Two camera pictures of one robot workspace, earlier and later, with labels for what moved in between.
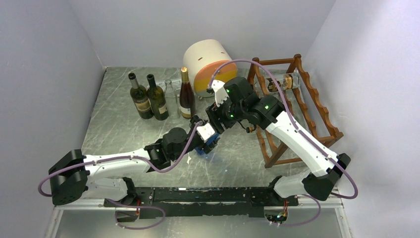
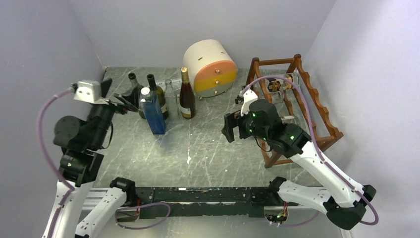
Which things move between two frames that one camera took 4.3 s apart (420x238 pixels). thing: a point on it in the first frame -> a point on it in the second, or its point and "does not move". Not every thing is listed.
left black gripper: [191, 126] -> [125, 103]
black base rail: [243, 202] does not move
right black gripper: [215, 112] -> [232, 120]
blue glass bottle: [200, 151] -> [152, 111]
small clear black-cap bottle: [289, 81] does not move
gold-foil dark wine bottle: [186, 96] does not move
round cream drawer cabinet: [205, 61] does not move
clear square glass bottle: [171, 100] does not move
